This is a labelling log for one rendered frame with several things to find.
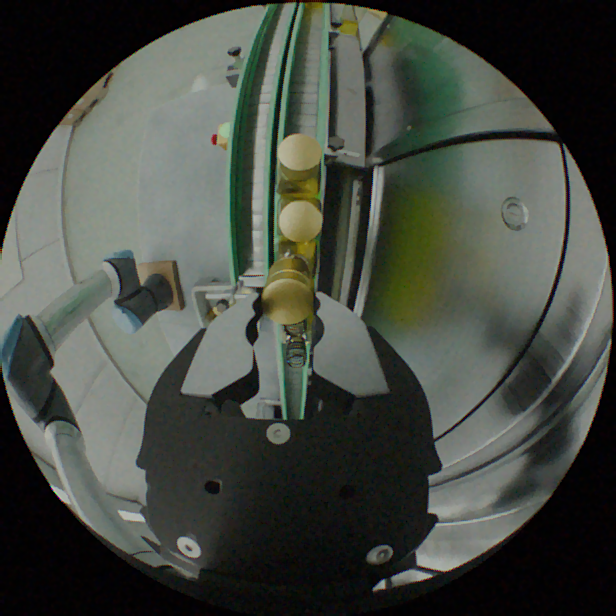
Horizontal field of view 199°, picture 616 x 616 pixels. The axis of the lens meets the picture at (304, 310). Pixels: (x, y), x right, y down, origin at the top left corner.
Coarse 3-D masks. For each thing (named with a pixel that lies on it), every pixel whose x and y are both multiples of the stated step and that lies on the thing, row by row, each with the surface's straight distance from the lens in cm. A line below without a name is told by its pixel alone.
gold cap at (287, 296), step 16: (272, 272) 13; (288, 272) 11; (304, 272) 13; (272, 288) 11; (288, 288) 11; (304, 288) 11; (272, 304) 11; (288, 304) 11; (304, 304) 11; (288, 320) 12
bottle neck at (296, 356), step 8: (288, 336) 27; (304, 336) 27; (288, 344) 26; (296, 344) 25; (304, 344) 26; (288, 352) 24; (296, 352) 24; (304, 352) 24; (288, 360) 24; (296, 360) 26; (304, 360) 24
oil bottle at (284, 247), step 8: (280, 240) 24; (288, 240) 24; (312, 240) 24; (280, 248) 23; (288, 248) 22; (296, 248) 22; (304, 248) 22; (312, 248) 23; (280, 256) 22; (288, 256) 22; (304, 256) 22; (312, 256) 22; (312, 264) 23; (312, 272) 23
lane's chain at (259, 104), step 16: (272, 32) 82; (272, 48) 71; (272, 64) 64; (256, 80) 59; (272, 80) 58; (256, 96) 55; (256, 112) 51; (256, 128) 49; (256, 144) 47; (256, 160) 45; (256, 176) 44; (256, 192) 44; (256, 208) 43; (256, 224) 44; (256, 240) 44; (256, 256) 45; (256, 272) 46
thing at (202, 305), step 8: (200, 288) 59; (208, 288) 57; (216, 288) 56; (224, 288) 55; (248, 288) 53; (192, 296) 62; (200, 296) 64; (200, 304) 65; (208, 304) 69; (200, 312) 65; (200, 320) 66
